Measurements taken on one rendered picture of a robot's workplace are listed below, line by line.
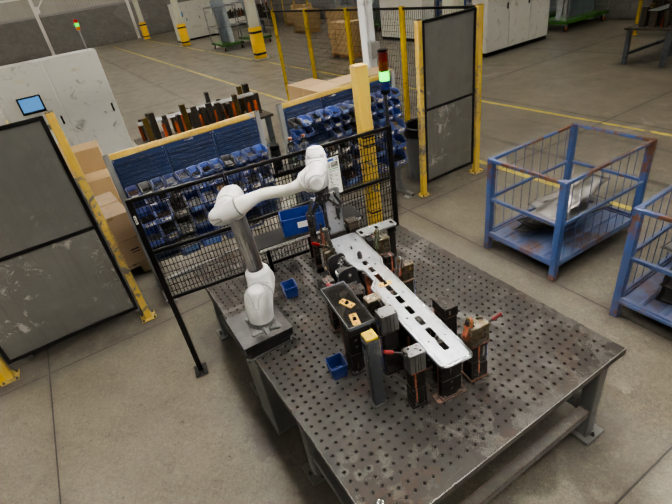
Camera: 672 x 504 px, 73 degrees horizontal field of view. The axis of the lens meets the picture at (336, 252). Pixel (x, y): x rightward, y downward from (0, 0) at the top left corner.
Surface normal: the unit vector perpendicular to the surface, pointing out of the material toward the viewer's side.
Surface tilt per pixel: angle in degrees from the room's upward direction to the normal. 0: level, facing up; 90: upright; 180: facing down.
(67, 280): 91
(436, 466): 0
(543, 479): 0
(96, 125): 90
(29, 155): 90
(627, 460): 0
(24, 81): 90
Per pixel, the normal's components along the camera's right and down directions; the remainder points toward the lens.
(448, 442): -0.15, -0.84
